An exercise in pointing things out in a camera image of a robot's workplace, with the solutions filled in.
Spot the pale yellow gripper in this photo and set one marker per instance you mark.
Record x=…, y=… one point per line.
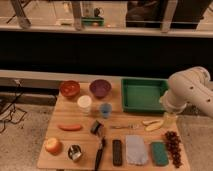
x=169, y=119

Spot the green sponge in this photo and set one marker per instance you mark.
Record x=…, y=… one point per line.
x=159, y=154

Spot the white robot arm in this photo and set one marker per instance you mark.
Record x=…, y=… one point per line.
x=187, y=86

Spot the blue plastic cup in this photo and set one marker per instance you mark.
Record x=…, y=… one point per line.
x=105, y=110

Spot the white plastic cup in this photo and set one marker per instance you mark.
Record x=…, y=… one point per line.
x=84, y=103

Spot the small metal cup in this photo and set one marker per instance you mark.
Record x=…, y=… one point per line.
x=74, y=153

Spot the yellow banana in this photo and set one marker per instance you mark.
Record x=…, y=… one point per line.
x=152, y=125

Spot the dark red grapes bunch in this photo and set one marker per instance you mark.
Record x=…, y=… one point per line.
x=173, y=146

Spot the metal fork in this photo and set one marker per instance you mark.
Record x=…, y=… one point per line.
x=131, y=126

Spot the green plastic tray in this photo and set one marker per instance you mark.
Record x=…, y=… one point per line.
x=143, y=95

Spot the grey folded cloth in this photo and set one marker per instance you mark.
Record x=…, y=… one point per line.
x=136, y=152

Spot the black rectangular remote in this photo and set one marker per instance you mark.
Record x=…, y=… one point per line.
x=117, y=152

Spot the purple bowl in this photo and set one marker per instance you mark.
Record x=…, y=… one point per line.
x=100, y=88

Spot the wooden cutting board table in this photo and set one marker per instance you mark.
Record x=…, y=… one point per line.
x=67, y=112

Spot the orange carrot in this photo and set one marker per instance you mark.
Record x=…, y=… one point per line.
x=75, y=127

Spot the red bowl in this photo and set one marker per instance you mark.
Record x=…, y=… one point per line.
x=69, y=88

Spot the red yellow apple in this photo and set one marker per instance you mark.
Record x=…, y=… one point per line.
x=53, y=146

